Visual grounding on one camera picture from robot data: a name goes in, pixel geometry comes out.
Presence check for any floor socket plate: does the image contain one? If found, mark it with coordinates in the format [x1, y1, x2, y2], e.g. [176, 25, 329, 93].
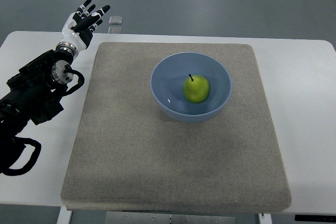
[108, 26, 122, 34]
[109, 16, 123, 25]

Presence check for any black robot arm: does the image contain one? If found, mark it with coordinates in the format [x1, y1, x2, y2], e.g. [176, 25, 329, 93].
[1, 42, 85, 176]

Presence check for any grey felt mat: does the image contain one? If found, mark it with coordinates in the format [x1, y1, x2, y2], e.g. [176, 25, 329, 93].
[61, 42, 291, 215]

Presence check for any green pear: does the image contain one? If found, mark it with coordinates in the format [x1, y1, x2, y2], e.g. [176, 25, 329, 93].
[183, 74, 210, 103]

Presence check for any upper floor socket plate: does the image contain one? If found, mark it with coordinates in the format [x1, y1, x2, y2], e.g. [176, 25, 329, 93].
[109, 16, 123, 25]

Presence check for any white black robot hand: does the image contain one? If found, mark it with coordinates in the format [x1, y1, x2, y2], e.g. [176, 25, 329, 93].
[59, 0, 110, 55]

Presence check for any blue bowl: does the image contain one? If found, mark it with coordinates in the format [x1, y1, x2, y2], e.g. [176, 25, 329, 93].
[150, 52, 233, 123]

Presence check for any lower floor socket plate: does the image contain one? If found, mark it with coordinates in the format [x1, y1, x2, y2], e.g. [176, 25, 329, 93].
[108, 26, 122, 34]

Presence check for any white table frame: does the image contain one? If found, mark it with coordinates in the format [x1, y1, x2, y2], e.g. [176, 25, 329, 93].
[57, 207, 335, 223]

